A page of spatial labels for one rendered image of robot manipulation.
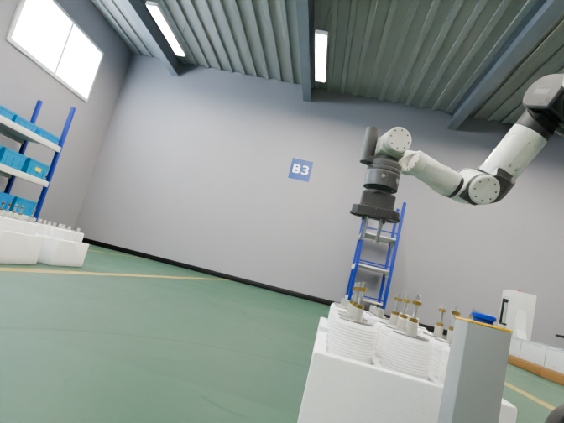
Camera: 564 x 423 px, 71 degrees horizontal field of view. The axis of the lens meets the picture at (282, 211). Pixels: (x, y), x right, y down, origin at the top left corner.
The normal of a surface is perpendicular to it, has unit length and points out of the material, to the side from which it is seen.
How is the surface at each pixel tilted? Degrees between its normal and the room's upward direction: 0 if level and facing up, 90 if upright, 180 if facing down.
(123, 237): 90
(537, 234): 90
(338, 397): 90
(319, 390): 90
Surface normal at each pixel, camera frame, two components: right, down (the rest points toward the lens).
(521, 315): -0.04, -0.37
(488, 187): -0.04, 0.25
